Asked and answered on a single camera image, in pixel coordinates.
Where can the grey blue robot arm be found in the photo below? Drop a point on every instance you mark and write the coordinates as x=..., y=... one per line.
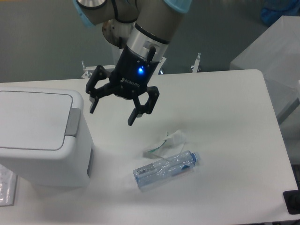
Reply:
x=144, y=29

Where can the black device at edge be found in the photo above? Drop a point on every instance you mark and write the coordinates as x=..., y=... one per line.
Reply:
x=292, y=201

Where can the crushed clear plastic bottle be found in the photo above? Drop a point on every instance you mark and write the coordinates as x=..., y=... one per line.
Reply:
x=165, y=168

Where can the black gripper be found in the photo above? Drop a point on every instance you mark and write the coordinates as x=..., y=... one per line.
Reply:
x=133, y=77

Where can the white plastic trash can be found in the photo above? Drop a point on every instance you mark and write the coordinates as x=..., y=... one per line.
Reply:
x=44, y=137

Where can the blue plastic bag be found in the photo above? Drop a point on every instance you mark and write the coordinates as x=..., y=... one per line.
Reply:
x=269, y=16

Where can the crumpled white plastic wrapper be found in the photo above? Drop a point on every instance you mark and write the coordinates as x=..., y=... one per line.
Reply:
x=169, y=145

